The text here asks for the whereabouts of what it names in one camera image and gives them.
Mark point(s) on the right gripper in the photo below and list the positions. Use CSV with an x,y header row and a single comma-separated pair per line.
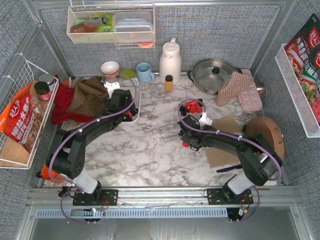
x,y
188,135

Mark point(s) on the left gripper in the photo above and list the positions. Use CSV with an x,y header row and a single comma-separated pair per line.
x,y
127,106

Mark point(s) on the brown cardboard square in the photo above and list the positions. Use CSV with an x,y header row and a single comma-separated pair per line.
x,y
227,124

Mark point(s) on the pink striped cloth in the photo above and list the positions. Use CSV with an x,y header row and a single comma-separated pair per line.
x,y
237,83

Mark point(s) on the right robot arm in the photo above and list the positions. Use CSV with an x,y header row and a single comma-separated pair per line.
x,y
259,162

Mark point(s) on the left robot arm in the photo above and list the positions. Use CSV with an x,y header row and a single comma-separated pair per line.
x,y
67,152

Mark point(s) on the white rectangular storage basket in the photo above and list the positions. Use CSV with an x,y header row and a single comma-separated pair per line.
x,y
135,110

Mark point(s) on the red coffee capsule cluster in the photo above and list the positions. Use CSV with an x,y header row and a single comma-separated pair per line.
x,y
193,107

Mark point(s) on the white mesh basket right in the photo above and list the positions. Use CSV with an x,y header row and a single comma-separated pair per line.
x,y
301,105

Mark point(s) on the green lidded white cup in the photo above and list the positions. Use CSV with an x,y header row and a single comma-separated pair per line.
x,y
129,78

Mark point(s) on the brown cardboard sheet right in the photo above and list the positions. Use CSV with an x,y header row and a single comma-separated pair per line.
x,y
219,158

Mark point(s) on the brown cloth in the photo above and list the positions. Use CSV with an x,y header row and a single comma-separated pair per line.
x,y
88,98

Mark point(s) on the white orange striped bowl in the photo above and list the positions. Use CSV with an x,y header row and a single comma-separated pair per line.
x,y
110,68

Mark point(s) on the blue mug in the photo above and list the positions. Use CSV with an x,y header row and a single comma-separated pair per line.
x,y
144,73

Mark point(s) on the orange spice bottle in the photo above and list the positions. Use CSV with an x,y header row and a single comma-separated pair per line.
x,y
168,86

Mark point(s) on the red cloth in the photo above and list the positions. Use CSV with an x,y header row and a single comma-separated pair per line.
x,y
62,100

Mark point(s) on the pink yellow sponge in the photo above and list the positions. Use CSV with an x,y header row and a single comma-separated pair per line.
x,y
146,45

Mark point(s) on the white thermos jug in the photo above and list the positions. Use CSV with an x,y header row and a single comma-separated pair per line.
x,y
170,63

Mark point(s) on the round wooden board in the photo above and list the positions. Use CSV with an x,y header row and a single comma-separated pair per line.
x,y
270,131

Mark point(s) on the steel pot with glass lid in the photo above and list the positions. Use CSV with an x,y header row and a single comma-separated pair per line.
x,y
209,75

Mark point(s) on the pink egg tray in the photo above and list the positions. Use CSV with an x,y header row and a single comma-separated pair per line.
x,y
249,99

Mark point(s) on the green labelled packet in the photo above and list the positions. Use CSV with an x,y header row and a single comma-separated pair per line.
x,y
107,20

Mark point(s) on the silver lid glass jar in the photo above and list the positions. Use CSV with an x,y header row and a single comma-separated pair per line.
x,y
49,79

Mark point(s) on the clear plastic container stack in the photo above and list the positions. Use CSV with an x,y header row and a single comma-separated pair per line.
x,y
133,26

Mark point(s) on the dark lid glass jar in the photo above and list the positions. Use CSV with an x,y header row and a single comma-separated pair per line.
x,y
43,91

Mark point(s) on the orange liquid bottle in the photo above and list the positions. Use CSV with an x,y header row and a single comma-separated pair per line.
x,y
88,26

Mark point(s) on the steel cup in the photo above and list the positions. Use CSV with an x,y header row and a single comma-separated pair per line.
x,y
261,88

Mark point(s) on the orange snack bag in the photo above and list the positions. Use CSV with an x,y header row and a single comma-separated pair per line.
x,y
19,121

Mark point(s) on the orange cup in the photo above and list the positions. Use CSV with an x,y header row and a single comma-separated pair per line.
x,y
44,174

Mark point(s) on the red seasoning packet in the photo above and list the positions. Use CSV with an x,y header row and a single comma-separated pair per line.
x,y
303,52

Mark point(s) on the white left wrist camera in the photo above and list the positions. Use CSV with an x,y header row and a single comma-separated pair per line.
x,y
111,87

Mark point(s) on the purple spatula handle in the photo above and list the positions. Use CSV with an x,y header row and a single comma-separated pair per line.
x,y
230,168

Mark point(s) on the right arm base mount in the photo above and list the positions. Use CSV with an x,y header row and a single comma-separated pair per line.
x,y
224,196

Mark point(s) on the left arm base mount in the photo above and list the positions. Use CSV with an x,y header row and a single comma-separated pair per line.
x,y
104,197

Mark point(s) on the white wire basket left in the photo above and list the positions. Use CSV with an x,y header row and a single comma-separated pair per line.
x,y
12,154

